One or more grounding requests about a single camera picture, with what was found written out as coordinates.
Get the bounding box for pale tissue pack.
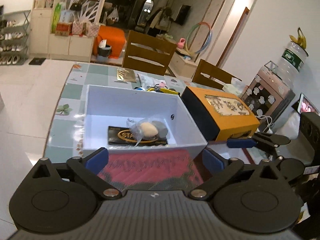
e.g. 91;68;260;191
222;78;248;96

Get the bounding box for red foil packet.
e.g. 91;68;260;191
96;148;206;192

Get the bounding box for white plastic packet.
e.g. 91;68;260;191
137;74;161;88

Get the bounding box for gold foil packet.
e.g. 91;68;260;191
116;67;137;83

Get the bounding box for orange and black gift box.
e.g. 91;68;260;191
180;85;260;142

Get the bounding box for pink checkered bag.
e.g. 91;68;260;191
72;21;87;36
86;22;100;39

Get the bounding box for white plastic bag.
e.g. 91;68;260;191
107;7;120;22

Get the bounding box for dark trash bin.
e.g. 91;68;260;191
97;40;112;64

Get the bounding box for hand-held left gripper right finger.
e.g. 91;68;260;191
188;148;291;201

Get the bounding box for large clear water bottle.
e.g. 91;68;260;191
274;41;309;87

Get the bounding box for black wall television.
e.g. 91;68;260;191
175;4;192;26

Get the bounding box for green tall bag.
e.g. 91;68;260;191
51;2;66;34

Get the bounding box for water dispenser with stickers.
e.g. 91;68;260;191
240;60;296;128

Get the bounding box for small screen with red picture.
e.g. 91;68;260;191
292;93;320;117

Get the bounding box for multicolour hula hoop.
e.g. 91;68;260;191
184;22;213;55

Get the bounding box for grey shoe rack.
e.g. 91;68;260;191
0;5;32;66

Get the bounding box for white storage cabinet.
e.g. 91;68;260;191
30;0;97;62

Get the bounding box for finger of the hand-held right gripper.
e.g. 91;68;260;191
227;132;292;149
259;145;306;180

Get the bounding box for black packet with gold print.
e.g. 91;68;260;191
107;126;168;146

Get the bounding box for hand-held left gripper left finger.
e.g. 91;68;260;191
32;147;123;201

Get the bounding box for red cardboard box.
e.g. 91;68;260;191
55;22;73;36

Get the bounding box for grey round disc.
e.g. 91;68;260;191
152;120;169;138

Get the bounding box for key bunch with yellow tag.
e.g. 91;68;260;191
146;81;180;95

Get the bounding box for white cardboard box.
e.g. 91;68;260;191
81;84;208;161

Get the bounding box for wooden chair with slatted back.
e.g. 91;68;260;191
122;30;178;76
192;59;242;90

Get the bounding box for beige item in clear wrap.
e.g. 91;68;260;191
126;117;161;147

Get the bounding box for coats on rack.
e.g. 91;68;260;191
147;6;173;37

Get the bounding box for orange sofa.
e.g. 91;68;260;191
93;25;126;58

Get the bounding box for white tree-pattern partition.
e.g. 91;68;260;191
67;0;112;26

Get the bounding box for low white cabinet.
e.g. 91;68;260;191
167;47;199;78

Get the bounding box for bunch of bananas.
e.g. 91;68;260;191
289;27;307;49

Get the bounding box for white charger cable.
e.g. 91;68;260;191
254;115;275;134

